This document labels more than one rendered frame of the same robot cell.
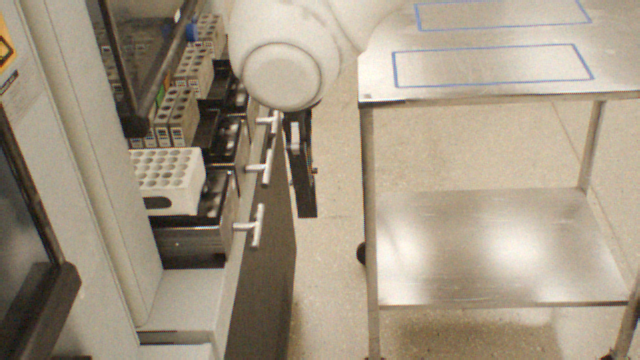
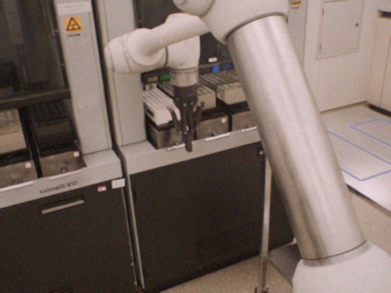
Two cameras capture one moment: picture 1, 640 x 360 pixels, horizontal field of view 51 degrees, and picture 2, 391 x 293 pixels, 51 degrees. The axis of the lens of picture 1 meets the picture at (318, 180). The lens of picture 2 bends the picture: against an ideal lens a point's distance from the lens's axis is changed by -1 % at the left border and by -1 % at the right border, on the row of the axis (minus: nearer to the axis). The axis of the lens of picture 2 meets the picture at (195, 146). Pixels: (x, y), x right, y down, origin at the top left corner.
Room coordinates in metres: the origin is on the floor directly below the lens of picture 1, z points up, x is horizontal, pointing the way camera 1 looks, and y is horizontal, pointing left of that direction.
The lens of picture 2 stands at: (0.18, -1.08, 1.40)
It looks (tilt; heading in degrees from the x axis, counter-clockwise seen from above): 26 degrees down; 61
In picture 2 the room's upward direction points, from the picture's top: 3 degrees counter-clockwise
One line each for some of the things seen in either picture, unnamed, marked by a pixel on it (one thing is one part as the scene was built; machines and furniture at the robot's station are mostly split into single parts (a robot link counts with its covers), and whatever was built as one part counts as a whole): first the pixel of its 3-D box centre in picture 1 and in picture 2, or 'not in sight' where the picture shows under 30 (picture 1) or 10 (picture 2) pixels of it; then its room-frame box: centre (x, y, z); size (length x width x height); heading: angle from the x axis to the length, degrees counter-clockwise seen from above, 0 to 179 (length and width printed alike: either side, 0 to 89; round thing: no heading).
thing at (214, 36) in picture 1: (215, 38); not in sight; (1.25, 0.18, 0.85); 0.12 x 0.02 x 0.06; 174
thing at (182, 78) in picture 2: not in sight; (184, 75); (0.78, 0.02, 1.03); 0.09 x 0.09 x 0.06
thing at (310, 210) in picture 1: (305, 198); (187, 141); (0.77, 0.02, 0.80); 0.03 x 0.01 x 0.07; 85
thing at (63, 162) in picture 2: not in sight; (49, 127); (0.41, 0.49, 0.78); 0.73 x 0.14 x 0.09; 85
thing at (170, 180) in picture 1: (100, 187); (155, 105); (0.80, 0.32, 0.83); 0.30 x 0.10 x 0.06; 85
